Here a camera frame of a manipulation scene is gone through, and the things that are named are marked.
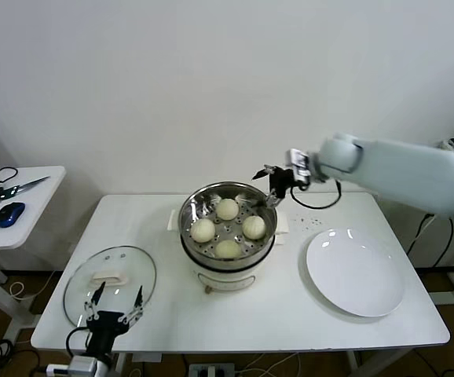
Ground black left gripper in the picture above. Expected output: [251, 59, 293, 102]
[83, 280, 145, 357]

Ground large white plate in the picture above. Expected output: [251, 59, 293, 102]
[306, 229, 405, 318]

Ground stainless steel steamer basket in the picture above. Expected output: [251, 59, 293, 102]
[167, 181, 290, 272]

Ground white electric cooking pot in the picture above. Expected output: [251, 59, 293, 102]
[179, 231, 287, 295]

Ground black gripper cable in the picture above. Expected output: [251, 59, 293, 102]
[288, 179, 343, 209]
[66, 326, 93, 357]

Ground black handled scissors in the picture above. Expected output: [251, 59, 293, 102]
[0, 167, 51, 203]

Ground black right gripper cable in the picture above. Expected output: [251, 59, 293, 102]
[288, 179, 343, 209]

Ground blue computer mouse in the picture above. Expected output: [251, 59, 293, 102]
[0, 202, 27, 229]

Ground white side table with mouse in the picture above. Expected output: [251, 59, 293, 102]
[0, 166, 67, 342]

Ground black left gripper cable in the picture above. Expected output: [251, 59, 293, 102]
[66, 326, 93, 357]

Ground white main table underframe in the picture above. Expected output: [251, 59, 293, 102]
[111, 349, 412, 377]

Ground white box with window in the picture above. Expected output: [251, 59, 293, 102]
[187, 363, 236, 377]

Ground white steamed baozi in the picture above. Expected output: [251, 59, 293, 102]
[242, 214, 267, 240]
[214, 239, 243, 260]
[190, 218, 216, 243]
[215, 198, 240, 221]

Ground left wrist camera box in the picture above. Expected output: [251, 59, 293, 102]
[68, 355, 98, 377]

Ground white floor cable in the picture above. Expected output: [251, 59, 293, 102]
[9, 270, 57, 302]

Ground round glass pot lid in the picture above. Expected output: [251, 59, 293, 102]
[63, 245, 158, 327]

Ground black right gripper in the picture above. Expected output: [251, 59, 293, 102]
[251, 164, 298, 209]

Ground thin black floor cable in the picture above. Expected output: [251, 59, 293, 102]
[413, 347, 454, 377]

